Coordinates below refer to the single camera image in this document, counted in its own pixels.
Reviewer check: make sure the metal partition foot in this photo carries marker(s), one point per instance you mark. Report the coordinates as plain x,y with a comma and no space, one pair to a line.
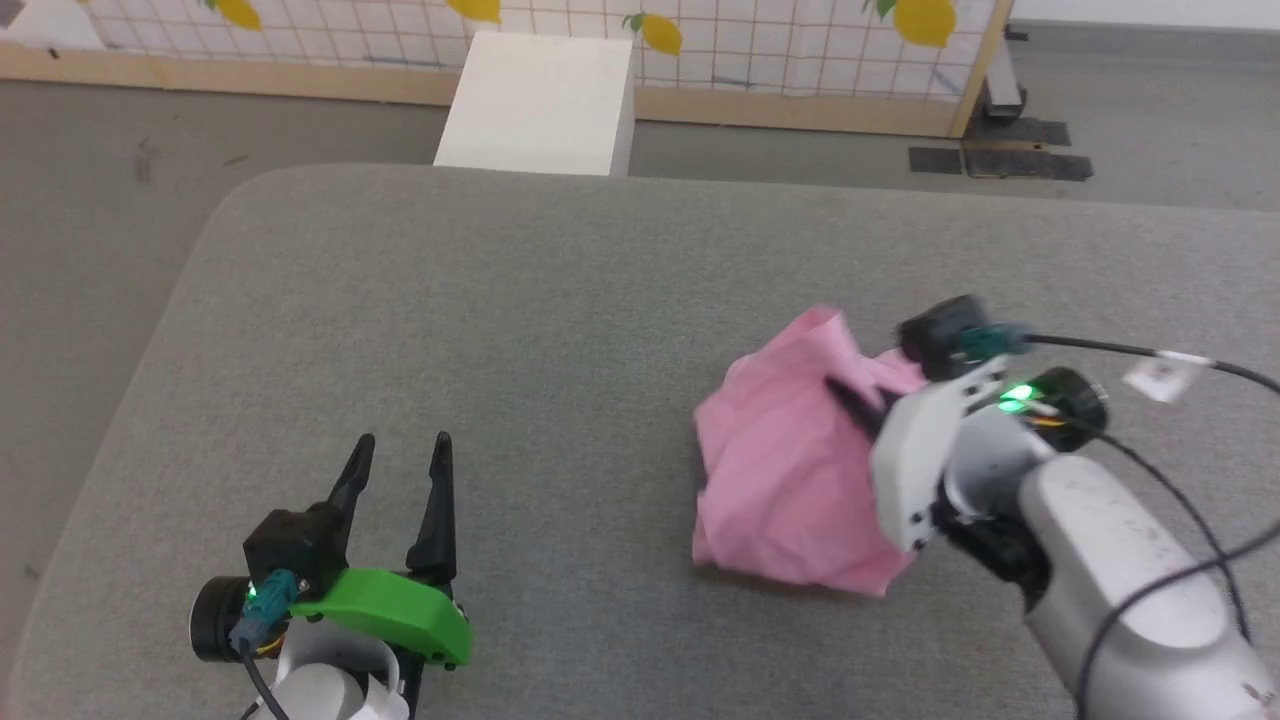
1003,80

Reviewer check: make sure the pink garment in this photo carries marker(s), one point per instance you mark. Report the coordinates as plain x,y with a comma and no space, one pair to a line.
780,470

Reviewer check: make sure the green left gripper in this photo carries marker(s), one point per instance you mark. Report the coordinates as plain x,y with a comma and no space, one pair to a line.
400,605

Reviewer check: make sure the black floor tape under foot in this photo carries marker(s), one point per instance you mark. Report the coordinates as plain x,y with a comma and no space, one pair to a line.
1025,132

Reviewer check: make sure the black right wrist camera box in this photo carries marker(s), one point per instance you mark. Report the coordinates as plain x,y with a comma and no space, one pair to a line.
940,335

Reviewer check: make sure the small black floor tape patch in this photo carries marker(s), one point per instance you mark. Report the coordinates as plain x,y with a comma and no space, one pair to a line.
935,161

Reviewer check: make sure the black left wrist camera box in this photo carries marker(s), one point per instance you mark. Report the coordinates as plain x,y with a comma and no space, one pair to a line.
295,540

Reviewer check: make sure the white box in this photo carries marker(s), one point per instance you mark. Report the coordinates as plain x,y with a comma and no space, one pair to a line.
540,105

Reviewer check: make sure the lemon print partition screen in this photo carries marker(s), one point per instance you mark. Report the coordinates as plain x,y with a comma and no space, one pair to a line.
780,50

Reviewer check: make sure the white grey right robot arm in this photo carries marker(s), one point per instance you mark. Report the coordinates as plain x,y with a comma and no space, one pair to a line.
1110,560

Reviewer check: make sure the white board with grey marks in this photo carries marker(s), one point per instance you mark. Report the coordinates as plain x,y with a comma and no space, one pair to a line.
45,22

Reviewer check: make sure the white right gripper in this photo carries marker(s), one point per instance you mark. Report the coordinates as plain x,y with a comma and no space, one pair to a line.
915,460

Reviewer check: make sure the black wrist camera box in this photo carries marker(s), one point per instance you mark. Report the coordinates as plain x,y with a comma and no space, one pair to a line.
940,335
295,540

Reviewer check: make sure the long black floor tape patch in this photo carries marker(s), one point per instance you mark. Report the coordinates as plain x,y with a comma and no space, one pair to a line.
1030,165

